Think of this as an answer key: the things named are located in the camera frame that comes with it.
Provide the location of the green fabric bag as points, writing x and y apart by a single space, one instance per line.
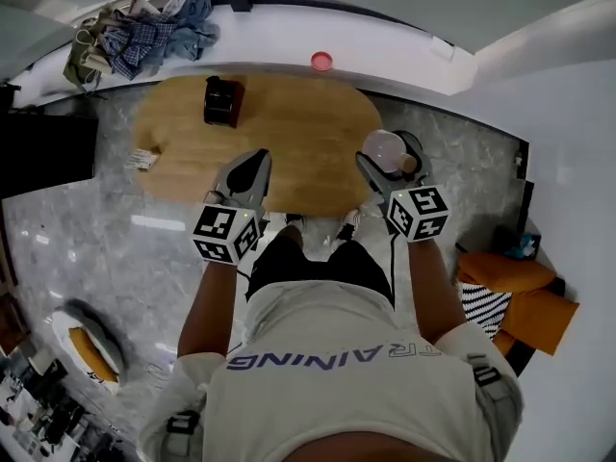
82 60

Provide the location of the black and white striped cushion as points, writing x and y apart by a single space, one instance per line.
483 306

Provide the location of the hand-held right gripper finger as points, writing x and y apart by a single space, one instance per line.
373 178
423 164

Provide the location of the black cabinet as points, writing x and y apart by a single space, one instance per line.
43 157

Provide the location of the dark wooden-edged counter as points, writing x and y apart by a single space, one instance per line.
7 267

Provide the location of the person's white t-shirt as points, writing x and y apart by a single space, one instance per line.
346 392

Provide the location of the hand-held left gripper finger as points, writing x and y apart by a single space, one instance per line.
223 181
265 186

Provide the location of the blue denim garment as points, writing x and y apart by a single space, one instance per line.
192 27

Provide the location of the person's black shorts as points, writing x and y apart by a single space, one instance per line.
317 267

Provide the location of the person's right white shoe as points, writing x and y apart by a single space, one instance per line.
347 224

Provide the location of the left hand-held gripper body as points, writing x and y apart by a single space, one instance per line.
216 224

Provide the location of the person's left forearm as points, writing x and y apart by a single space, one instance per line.
207 311

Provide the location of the wooden coffee table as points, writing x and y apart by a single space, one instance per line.
308 128

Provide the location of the white and orange pet bed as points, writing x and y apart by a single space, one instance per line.
94 349

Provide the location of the cluttered work desk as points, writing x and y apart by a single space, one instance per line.
43 412

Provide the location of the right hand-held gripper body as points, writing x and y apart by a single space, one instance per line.
418 214

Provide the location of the plaid shirt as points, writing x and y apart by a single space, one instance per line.
135 43

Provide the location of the white printed card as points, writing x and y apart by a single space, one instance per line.
141 159

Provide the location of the person's left white shoe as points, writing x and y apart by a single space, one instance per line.
294 222

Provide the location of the white wall socket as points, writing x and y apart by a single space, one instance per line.
519 160

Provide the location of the person's right forearm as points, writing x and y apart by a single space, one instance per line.
433 291

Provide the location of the small black box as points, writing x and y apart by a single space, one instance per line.
222 101

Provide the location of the person's white shoe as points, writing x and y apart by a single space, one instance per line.
294 222
347 224

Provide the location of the orange cushion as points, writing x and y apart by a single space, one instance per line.
505 272
539 320

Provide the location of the pink round lid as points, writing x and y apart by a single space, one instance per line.
321 60

